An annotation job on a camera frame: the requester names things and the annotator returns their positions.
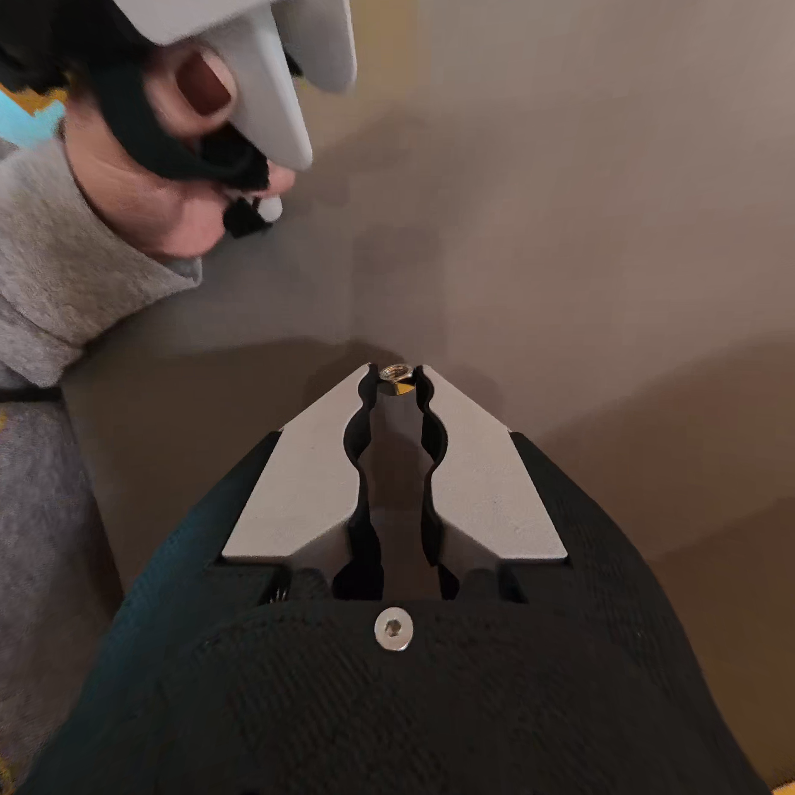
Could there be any person's left hand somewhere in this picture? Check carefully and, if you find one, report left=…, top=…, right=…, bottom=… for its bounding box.
left=62, top=46, right=298, bottom=260

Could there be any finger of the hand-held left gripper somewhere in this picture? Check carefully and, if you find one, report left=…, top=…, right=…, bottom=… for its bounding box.
left=282, top=0, right=359, bottom=95
left=115, top=0, right=314, bottom=171

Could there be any person's grey sweatshirt torso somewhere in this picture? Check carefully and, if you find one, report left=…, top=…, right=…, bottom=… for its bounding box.
left=0, top=366, right=128, bottom=795

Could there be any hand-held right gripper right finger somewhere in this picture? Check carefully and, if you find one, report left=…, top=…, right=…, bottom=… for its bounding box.
left=415, top=363, right=569, bottom=600

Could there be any person's left forearm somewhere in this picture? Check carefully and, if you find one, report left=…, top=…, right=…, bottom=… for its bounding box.
left=0, top=140, right=204, bottom=389

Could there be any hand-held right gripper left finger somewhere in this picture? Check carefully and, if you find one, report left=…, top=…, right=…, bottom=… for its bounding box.
left=222, top=362, right=381, bottom=600

